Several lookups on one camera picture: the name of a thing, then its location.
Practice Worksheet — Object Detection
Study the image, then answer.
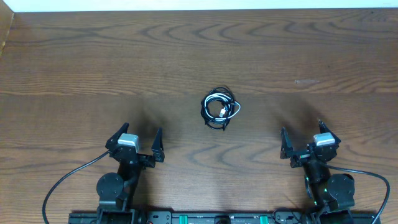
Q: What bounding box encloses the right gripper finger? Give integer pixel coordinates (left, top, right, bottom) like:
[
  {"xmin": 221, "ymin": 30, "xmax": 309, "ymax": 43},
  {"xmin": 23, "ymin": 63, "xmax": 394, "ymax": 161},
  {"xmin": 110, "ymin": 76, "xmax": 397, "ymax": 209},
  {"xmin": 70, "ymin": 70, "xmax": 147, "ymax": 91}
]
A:
[
  {"xmin": 280, "ymin": 127, "xmax": 294, "ymax": 159},
  {"xmin": 318, "ymin": 119, "xmax": 341, "ymax": 144}
]

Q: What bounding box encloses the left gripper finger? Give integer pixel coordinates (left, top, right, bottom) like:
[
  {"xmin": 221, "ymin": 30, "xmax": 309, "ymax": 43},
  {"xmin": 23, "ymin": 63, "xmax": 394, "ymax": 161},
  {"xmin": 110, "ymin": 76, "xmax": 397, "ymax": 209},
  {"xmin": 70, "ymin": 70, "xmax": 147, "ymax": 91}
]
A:
[
  {"xmin": 105, "ymin": 123, "xmax": 129, "ymax": 149},
  {"xmin": 151, "ymin": 128, "xmax": 165, "ymax": 162}
]

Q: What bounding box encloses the black usb cable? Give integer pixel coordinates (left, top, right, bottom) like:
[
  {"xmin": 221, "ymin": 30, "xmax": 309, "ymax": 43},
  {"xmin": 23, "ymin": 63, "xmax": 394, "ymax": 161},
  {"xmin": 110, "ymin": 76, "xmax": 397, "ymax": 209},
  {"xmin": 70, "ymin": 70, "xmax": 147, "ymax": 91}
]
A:
[{"xmin": 200, "ymin": 86, "xmax": 238, "ymax": 131}]

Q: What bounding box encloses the white usb cable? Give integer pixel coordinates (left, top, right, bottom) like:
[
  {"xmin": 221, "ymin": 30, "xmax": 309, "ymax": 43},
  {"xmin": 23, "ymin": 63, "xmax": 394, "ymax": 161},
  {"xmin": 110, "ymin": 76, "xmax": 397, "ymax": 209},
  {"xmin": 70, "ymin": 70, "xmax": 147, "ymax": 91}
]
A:
[{"xmin": 203, "ymin": 93, "xmax": 241, "ymax": 121}]

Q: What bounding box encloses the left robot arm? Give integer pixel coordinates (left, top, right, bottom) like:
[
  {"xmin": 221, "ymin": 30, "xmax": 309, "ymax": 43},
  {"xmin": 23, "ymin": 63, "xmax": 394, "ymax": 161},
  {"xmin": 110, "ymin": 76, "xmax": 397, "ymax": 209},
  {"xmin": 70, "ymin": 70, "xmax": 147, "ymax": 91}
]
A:
[{"xmin": 96, "ymin": 123, "xmax": 165, "ymax": 223}]

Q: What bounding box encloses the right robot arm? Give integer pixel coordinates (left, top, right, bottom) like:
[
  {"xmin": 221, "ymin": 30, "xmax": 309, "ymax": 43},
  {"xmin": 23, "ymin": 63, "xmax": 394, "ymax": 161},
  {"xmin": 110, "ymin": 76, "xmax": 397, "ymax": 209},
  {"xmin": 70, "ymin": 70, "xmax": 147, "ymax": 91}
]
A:
[{"xmin": 280, "ymin": 120, "xmax": 355, "ymax": 224}]

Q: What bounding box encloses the clear tape strip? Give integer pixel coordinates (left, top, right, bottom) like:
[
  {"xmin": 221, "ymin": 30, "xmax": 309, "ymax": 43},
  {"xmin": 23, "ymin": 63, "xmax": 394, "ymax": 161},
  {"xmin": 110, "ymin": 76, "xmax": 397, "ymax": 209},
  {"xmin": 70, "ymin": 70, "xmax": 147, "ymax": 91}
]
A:
[{"xmin": 294, "ymin": 79, "xmax": 320, "ymax": 85}]

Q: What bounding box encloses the right camera cable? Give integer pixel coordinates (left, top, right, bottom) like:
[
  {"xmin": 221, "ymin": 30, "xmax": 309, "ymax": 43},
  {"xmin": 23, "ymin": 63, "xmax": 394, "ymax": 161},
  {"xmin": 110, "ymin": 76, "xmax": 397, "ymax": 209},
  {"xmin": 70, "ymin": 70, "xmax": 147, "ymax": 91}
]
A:
[{"xmin": 323, "ymin": 163, "xmax": 391, "ymax": 224}]

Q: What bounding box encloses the camera cable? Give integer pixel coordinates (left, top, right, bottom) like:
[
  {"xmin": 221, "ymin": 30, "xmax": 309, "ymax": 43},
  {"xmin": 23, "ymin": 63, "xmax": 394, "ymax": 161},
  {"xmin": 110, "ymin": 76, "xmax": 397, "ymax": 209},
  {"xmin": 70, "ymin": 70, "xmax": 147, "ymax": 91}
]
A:
[
  {"xmin": 323, "ymin": 163, "xmax": 391, "ymax": 224},
  {"xmin": 42, "ymin": 151, "xmax": 111, "ymax": 224}
]

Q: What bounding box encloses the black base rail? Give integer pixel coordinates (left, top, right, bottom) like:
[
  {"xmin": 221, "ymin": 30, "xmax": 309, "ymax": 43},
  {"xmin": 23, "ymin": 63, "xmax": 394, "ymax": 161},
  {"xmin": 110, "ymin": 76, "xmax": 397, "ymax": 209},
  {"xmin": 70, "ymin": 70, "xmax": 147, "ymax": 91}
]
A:
[{"xmin": 68, "ymin": 209, "xmax": 381, "ymax": 224}]

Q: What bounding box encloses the left camera cable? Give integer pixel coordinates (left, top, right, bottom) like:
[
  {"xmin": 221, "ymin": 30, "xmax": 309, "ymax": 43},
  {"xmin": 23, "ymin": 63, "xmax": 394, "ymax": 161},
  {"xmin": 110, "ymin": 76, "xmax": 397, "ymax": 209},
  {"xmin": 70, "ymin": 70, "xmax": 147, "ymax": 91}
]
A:
[{"xmin": 42, "ymin": 151, "xmax": 111, "ymax": 224}]

